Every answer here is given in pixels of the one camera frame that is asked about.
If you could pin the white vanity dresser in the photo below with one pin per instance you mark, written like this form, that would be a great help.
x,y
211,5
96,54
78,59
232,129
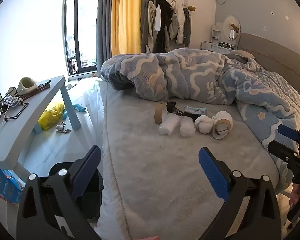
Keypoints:
x,y
212,45

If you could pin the white thin sticks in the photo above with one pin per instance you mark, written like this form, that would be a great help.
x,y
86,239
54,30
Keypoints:
x,y
1,118

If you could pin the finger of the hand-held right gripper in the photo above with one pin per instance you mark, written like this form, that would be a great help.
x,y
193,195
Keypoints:
x,y
282,150
287,132

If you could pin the person's right hand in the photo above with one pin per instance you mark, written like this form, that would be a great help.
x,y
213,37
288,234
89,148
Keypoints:
x,y
295,193

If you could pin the yellow plastic bag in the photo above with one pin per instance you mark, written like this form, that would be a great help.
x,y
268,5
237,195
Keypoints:
x,y
51,116

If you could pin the white hanging shirt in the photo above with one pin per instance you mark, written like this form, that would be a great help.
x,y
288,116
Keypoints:
x,y
158,17

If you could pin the blue white tissue packet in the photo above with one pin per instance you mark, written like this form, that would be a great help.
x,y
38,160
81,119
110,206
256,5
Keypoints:
x,y
197,110

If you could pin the black trash bin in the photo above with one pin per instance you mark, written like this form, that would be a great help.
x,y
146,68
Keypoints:
x,y
92,205

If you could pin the beige pillow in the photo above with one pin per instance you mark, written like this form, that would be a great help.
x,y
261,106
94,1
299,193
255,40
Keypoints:
x,y
242,53

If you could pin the grey bed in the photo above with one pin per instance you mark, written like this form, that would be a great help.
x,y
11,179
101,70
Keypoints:
x,y
165,167

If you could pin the green fluffy slipper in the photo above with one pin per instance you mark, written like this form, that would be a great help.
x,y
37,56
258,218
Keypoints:
x,y
26,85

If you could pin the beige bed headboard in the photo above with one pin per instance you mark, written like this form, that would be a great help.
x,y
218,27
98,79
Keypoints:
x,y
272,55

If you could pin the white plastic wrap wad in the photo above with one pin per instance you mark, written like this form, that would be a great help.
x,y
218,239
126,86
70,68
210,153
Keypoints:
x,y
166,127
187,128

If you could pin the grey hanging coat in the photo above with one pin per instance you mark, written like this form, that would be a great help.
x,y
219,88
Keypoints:
x,y
147,27

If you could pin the small blue white packets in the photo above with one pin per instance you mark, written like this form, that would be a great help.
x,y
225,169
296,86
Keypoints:
x,y
13,101

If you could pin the yellow curtain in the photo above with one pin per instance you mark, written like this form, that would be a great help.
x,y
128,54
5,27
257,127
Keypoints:
x,y
126,17

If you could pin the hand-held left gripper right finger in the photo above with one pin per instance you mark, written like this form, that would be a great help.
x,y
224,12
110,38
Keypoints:
x,y
212,175

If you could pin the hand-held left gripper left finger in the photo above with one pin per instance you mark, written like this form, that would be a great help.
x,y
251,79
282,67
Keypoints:
x,y
90,172

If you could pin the light blue table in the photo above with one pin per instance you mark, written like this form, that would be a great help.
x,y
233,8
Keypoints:
x,y
40,105

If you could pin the blue printed carton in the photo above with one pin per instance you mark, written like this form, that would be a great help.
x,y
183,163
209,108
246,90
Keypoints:
x,y
5,185

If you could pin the brown cardboard tape core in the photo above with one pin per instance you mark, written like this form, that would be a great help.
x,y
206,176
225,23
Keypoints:
x,y
158,113

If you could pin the black hanging jacket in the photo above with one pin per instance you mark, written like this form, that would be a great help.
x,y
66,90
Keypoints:
x,y
163,30

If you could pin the black framed glass door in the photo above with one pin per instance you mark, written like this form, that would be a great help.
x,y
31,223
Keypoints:
x,y
76,30

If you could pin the white cylinder lamp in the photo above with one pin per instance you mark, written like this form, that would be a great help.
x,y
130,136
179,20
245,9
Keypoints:
x,y
232,35

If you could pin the blue plush toy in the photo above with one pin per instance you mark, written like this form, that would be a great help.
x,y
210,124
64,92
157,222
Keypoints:
x,y
79,108

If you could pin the grey-green hanging garment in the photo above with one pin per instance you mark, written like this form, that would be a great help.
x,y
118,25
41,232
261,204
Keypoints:
x,y
187,27

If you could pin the beige hanging garment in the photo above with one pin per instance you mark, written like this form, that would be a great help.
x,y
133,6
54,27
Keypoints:
x,y
178,25

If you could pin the blue printed fleece blanket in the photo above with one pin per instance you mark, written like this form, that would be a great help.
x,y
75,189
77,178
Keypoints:
x,y
190,75

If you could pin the round vanity mirror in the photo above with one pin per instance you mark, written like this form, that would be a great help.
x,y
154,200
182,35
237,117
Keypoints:
x,y
231,21

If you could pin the grey curtain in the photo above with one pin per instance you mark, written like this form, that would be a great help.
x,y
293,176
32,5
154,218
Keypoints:
x,y
103,25

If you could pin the brown floor slipper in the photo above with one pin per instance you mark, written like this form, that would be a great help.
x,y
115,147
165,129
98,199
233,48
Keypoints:
x,y
94,75

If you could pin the dark wooden sticks bundle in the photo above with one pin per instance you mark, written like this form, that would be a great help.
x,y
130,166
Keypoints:
x,y
37,88

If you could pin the white floor slipper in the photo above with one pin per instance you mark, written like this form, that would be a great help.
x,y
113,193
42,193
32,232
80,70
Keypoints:
x,y
71,86

